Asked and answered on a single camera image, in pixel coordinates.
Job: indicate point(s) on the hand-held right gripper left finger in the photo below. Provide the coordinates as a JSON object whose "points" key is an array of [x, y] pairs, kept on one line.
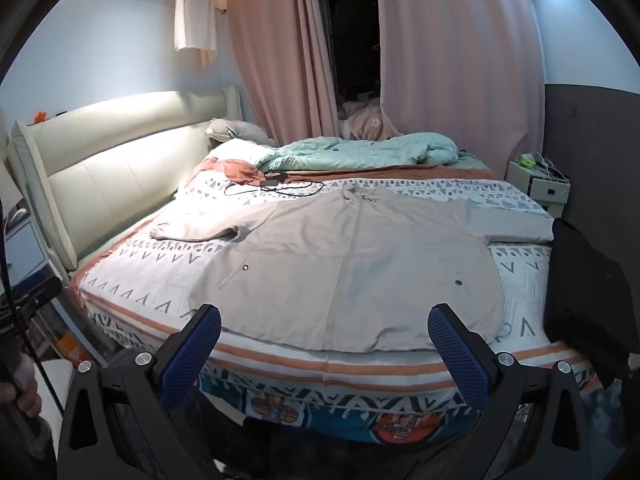
{"points": [[197, 355]]}

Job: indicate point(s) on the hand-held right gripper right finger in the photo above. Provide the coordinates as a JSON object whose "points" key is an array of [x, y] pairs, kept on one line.
{"points": [[452, 355]]}

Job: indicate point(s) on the beige zip jacket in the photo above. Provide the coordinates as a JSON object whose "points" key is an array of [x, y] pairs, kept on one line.
{"points": [[350, 270]]}

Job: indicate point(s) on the person's left hand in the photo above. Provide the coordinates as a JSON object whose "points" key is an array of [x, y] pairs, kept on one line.
{"points": [[27, 390]]}

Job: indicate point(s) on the bed with patterned cover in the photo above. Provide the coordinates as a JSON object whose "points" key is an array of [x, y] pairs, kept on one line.
{"points": [[140, 270]]}

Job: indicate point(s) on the teal cartoon print sheet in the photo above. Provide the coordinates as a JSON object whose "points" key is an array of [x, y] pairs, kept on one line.
{"points": [[320, 405]]}

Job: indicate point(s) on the cream padded headboard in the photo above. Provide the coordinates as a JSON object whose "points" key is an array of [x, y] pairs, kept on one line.
{"points": [[125, 175]]}

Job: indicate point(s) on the black garment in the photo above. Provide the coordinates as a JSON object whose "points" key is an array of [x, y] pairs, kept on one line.
{"points": [[585, 285]]}

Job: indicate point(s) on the small orange toy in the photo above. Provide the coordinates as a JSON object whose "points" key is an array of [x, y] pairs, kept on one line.
{"points": [[39, 117]]}

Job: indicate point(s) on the rust orange blanket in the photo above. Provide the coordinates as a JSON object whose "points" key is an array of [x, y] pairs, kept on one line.
{"points": [[240, 170]]}

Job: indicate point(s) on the white nightstand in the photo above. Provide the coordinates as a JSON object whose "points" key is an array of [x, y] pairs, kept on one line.
{"points": [[542, 187]]}

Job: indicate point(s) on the white pillow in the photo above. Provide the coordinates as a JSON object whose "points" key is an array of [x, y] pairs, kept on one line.
{"points": [[235, 152]]}

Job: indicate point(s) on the small green item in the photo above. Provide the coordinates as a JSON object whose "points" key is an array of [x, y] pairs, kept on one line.
{"points": [[526, 161]]}

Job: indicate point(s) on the mint green quilt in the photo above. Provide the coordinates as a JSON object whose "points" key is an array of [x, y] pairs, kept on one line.
{"points": [[350, 152]]}

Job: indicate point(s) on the grey pillow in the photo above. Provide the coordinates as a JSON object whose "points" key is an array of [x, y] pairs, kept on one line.
{"points": [[235, 130]]}

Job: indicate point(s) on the peach floral cushion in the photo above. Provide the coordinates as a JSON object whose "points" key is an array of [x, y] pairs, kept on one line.
{"points": [[367, 122]]}

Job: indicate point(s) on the white hanging garment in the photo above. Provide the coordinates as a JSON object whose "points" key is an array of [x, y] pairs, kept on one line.
{"points": [[192, 15]]}

